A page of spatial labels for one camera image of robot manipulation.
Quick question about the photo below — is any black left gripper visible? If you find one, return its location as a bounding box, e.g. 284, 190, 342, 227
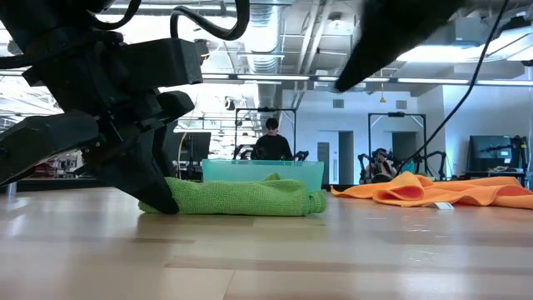
0, 0, 205, 215

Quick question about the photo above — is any light green microfiber towel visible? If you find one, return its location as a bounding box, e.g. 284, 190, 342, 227
138, 172, 328, 218

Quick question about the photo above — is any orange microfiber towel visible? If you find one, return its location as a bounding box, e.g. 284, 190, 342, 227
331, 170, 533, 211

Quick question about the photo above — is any teal plastic basket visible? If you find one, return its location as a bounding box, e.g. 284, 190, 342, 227
202, 157, 325, 193

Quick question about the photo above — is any red background furniture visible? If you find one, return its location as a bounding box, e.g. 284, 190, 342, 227
32, 160, 82, 178

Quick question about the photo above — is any black background monitor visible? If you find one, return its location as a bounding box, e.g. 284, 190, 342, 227
182, 132, 212, 163
469, 134, 514, 173

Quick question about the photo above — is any person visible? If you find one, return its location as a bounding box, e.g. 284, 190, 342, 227
249, 117, 295, 162
363, 147, 399, 184

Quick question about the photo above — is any dark background table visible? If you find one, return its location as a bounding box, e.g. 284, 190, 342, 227
461, 168, 530, 181

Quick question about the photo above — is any black aluminium table frame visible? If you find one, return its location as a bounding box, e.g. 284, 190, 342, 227
0, 177, 346, 193

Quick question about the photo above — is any black station frame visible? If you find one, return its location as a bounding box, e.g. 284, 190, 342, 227
367, 111, 428, 176
234, 107, 297, 162

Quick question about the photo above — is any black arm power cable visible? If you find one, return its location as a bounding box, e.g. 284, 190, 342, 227
395, 0, 511, 176

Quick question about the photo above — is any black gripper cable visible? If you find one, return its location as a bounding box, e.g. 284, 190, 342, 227
169, 0, 251, 42

